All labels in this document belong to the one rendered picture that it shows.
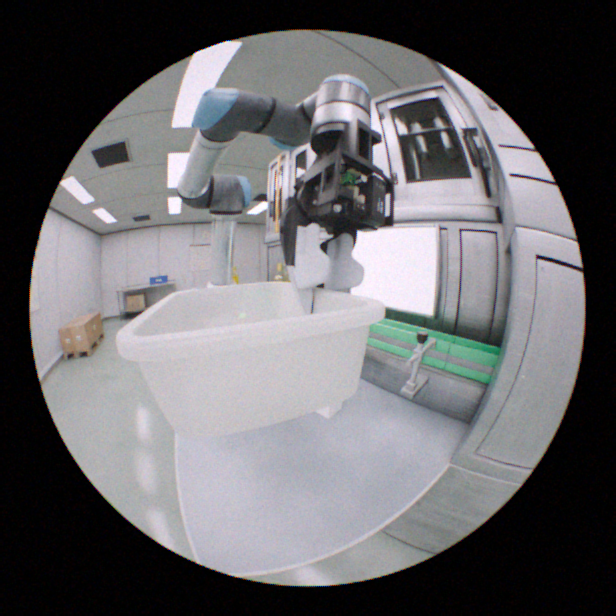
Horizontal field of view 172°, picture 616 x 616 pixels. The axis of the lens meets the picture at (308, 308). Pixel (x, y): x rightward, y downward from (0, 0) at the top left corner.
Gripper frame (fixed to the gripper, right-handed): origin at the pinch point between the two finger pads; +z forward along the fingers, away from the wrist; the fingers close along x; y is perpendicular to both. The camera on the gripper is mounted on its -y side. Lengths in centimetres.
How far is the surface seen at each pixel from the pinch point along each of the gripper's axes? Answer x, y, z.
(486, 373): 46, 16, 13
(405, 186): 53, -26, -47
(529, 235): 24.0, 21.9, -15.9
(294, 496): 0.3, 3.2, 36.0
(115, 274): -335, -620, 28
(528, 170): 22.7, 25.0, -27.9
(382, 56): 40, -15, -170
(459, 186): 56, -2, -46
